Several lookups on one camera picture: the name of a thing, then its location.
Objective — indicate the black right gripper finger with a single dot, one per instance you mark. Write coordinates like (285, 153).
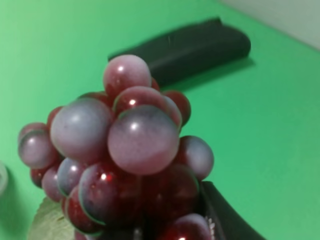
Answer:
(224, 221)

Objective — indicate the red artificial grape bunch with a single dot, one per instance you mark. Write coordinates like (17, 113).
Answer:
(113, 165)

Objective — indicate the green tablecloth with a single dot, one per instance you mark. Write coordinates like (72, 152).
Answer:
(261, 115)

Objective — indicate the black foam wrist rest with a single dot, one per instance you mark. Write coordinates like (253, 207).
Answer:
(190, 50)

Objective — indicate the white bottle with brush cap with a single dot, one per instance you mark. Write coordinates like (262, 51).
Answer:
(3, 178)

